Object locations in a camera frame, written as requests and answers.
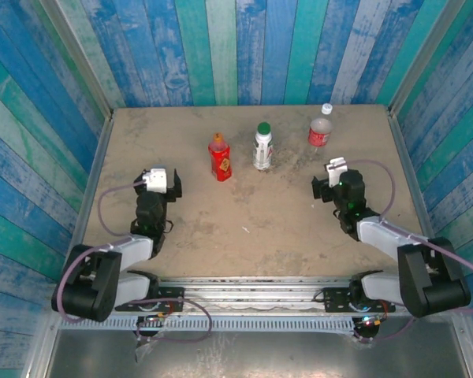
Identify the aluminium table side rail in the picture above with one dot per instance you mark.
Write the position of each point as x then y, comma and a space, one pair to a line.
87, 189
410, 169

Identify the green bottle cap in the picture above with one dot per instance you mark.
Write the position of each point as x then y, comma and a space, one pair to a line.
264, 127

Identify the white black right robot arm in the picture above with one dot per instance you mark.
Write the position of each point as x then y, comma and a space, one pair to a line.
382, 236

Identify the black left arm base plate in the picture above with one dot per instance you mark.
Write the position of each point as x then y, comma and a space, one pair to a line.
175, 293

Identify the clear red label bottle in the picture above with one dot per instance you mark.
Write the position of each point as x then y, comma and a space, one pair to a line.
320, 136

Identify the aluminium front rail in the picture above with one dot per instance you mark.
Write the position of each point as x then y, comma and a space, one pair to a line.
252, 295

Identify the white bottle cap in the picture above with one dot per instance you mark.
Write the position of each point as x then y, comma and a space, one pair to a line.
327, 109

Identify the small circuit board with LEDs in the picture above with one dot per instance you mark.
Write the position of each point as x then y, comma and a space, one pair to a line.
153, 318
368, 321

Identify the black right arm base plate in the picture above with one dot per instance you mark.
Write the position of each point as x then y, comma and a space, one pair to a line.
335, 300

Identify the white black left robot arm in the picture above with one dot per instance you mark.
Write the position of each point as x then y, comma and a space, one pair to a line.
134, 248

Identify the aluminium corner post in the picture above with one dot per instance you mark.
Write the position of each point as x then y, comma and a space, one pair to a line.
427, 55
78, 55

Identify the clear plastic piece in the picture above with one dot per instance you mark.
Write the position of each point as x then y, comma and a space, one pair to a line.
144, 348

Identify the white green label bottle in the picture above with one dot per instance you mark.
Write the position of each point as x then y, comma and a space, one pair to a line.
263, 151

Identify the red label tea bottle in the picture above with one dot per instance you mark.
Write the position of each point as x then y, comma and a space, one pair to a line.
219, 159

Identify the shiny metal panel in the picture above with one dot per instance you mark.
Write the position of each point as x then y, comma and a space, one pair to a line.
260, 354

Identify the black round foot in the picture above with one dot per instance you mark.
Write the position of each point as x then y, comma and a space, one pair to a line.
368, 334

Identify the orange bottle cap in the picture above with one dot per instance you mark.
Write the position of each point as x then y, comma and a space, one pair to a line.
218, 138

